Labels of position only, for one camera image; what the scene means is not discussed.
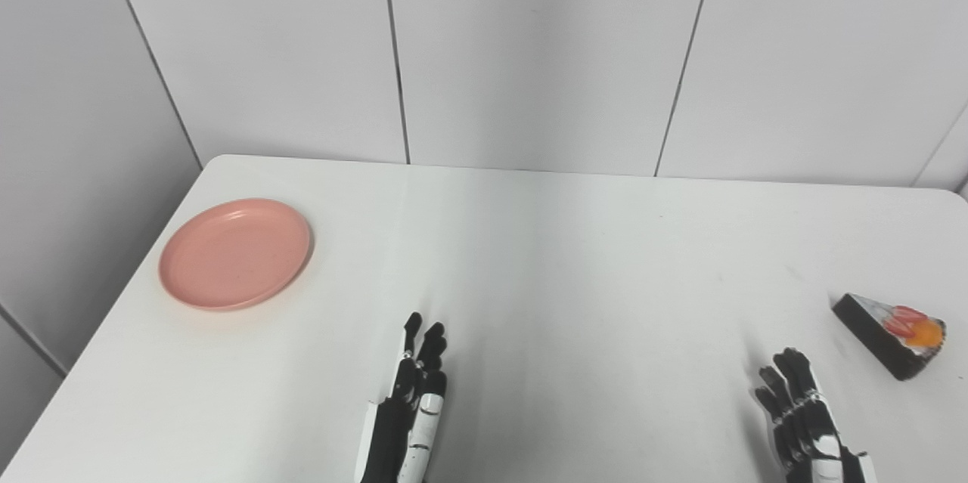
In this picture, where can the chocolate cake slice with fruit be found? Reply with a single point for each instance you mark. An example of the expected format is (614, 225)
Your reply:
(881, 343)

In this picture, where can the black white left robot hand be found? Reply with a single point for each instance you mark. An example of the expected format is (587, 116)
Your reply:
(389, 430)

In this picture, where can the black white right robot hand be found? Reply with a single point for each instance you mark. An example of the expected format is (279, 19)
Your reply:
(813, 430)

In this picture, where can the pink round plate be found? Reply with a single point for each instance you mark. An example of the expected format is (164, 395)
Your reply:
(235, 254)

